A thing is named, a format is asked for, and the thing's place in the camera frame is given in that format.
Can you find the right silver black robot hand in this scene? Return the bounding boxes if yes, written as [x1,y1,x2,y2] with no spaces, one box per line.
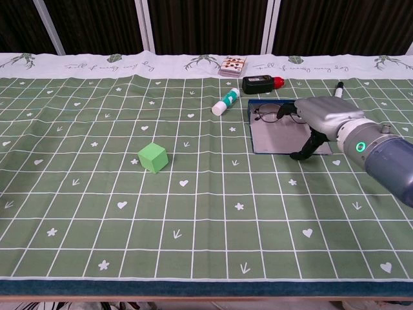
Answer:
[277,96,365,161]

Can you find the black ink bottle red cap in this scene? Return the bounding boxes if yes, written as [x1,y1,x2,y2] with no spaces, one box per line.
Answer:
[241,75,287,95]

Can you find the playing card deck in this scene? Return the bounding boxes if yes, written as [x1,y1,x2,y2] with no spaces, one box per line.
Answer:
[217,55,248,78]

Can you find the thin-framed eyeglasses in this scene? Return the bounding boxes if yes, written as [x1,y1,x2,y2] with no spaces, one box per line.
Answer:
[253,102,306,125]

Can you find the green checked tablecloth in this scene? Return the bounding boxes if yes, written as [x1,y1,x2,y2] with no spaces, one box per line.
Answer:
[0,51,413,296]

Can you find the white partition post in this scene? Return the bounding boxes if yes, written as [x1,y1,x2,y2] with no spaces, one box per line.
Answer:
[33,0,66,55]
[259,0,281,55]
[134,0,156,54]

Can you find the grey glasses case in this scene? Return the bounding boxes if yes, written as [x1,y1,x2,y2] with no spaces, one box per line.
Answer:
[247,99,333,156]

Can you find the white green glue stick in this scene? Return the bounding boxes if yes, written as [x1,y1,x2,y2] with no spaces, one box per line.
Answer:
[211,87,241,116]

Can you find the green cube block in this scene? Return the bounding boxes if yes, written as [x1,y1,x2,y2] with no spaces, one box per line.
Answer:
[137,143,169,175]

